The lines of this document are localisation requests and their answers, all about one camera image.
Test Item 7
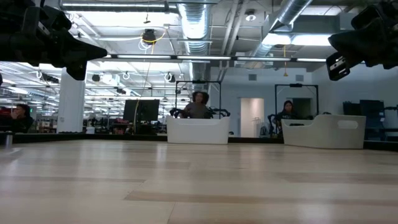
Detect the black gantry frame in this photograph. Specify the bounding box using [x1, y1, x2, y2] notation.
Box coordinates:
[175, 80, 222, 119]
[274, 83, 319, 118]

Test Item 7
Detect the silver ventilation duct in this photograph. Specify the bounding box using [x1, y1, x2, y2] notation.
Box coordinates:
[242, 0, 313, 69]
[177, 0, 213, 82]

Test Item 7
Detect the black ceiling camera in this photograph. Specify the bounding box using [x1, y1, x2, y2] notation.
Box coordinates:
[142, 28, 157, 46]

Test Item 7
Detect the white plastic bin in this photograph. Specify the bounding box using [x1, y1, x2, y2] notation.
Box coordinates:
[166, 114, 231, 145]

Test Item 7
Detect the white pillar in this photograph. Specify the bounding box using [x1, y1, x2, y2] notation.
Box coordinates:
[57, 67, 86, 134]

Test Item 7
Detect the person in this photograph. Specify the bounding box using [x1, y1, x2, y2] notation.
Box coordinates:
[273, 100, 296, 127]
[182, 90, 214, 119]
[9, 104, 35, 134]

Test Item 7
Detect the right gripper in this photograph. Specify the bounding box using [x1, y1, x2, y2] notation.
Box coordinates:
[325, 0, 398, 82]

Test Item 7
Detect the black computer monitor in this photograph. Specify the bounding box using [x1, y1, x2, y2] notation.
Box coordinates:
[123, 98, 160, 123]

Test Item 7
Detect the metal cylinder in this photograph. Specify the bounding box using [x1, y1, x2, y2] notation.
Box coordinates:
[4, 131, 14, 149]

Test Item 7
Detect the yellow hanging cord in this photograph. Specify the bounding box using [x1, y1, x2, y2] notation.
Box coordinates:
[282, 45, 289, 78]

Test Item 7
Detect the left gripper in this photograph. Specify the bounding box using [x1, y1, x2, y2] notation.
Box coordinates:
[24, 6, 108, 81]

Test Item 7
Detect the pale translucent plastic bin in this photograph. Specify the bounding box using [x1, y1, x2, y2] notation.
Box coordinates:
[281, 114, 367, 149]

